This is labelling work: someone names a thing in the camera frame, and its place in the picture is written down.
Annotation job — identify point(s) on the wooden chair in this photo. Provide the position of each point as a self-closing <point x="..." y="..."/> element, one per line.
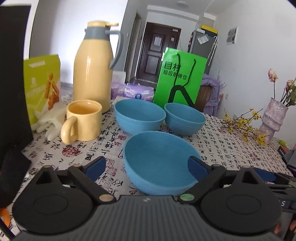
<point x="203" y="97"/>

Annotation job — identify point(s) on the white umbrella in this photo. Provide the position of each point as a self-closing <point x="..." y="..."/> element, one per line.
<point x="214" y="46"/>

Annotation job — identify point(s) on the purple tissue pack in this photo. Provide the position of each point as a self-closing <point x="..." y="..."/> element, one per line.
<point x="138" y="91"/>

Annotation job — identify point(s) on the white gloves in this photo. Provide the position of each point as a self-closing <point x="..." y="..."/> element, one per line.
<point x="49" y="120"/>

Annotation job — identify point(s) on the grey refrigerator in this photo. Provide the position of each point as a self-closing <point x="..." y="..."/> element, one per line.
<point x="201" y="46"/>

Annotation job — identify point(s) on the round ceiling lamp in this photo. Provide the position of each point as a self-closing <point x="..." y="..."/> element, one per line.
<point x="182" y="3"/>

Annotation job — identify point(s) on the purple plastic packet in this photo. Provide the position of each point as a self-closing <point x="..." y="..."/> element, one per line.
<point x="116" y="91"/>

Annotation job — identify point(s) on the dark brown entrance door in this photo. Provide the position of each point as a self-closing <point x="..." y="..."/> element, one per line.
<point x="151" y="62"/>

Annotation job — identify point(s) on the purple jacket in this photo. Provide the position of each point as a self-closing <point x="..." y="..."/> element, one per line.
<point x="212" y="97"/>

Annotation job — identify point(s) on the grey interior door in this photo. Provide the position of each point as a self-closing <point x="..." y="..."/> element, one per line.
<point x="133" y="46"/>

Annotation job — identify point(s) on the yellow thermos jug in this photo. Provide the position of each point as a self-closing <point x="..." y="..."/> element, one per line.
<point x="92" y="74"/>

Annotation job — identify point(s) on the bunch of dried pink roses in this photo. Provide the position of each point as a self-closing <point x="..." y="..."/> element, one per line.
<point x="272" y="75"/>

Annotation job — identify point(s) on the orange item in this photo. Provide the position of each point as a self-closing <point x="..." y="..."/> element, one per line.
<point x="3" y="217"/>

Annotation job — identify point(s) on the yellow flower branch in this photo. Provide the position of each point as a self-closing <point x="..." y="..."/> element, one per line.
<point x="242" y="125"/>

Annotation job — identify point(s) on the printed calligraphy tablecloth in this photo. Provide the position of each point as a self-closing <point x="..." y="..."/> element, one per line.
<point x="222" y="148"/>

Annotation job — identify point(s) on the white wall panel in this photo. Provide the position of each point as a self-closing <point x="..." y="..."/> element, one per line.
<point x="232" y="36"/>

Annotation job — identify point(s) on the yellow snack box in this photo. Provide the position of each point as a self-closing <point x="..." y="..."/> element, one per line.
<point x="39" y="88"/>

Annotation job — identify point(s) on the pink speckled vase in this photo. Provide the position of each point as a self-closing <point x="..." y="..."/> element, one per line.
<point x="272" y="120"/>

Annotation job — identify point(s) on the yellow mug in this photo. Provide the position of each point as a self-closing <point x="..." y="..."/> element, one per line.
<point x="85" y="125"/>

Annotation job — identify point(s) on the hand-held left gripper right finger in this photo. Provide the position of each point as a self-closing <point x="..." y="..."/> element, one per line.
<point x="197" y="169"/>

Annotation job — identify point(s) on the green paper bag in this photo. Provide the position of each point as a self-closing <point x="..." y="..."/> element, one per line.
<point x="168" y="85"/>

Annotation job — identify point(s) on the blue bowl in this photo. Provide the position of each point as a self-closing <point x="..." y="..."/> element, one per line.
<point x="138" y="115"/>
<point x="185" y="120"/>
<point x="157" y="157"/>

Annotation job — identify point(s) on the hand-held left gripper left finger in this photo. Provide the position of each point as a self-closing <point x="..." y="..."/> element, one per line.
<point x="96" y="169"/>

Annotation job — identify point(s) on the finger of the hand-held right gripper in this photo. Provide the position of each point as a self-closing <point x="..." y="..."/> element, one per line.
<point x="266" y="175"/>
<point x="284" y="188"/>

